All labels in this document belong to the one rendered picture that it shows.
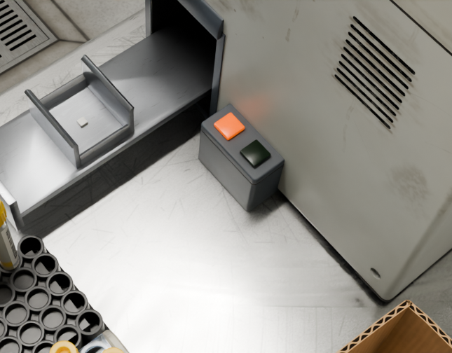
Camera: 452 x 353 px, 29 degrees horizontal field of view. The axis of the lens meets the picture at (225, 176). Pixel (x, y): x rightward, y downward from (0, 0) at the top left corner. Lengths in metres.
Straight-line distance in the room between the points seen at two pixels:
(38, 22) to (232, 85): 1.27
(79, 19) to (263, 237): 1.27
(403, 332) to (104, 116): 0.27
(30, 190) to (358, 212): 0.22
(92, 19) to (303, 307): 1.31
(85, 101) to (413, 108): 0.27
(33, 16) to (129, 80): 1.23
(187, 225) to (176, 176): 0.04
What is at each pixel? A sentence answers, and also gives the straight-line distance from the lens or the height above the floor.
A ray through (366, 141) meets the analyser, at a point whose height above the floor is 1.02.
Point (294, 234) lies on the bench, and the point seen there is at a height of 0.88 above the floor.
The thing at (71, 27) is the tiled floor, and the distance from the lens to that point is 1.85.
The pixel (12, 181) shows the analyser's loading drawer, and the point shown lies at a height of 0.91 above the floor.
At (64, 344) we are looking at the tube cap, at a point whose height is 0.99.
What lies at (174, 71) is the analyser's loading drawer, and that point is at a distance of 0.66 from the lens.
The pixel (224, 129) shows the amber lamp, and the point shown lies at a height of 0.93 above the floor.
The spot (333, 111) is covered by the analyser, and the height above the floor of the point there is 1.02.
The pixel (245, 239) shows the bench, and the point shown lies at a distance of 0.64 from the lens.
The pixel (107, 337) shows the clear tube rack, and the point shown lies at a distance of 0.53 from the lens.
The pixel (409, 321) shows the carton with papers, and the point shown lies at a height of 1.01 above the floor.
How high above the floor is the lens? 1.45
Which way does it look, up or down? 61 degrees down
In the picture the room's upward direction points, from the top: 9 degrees clockwise
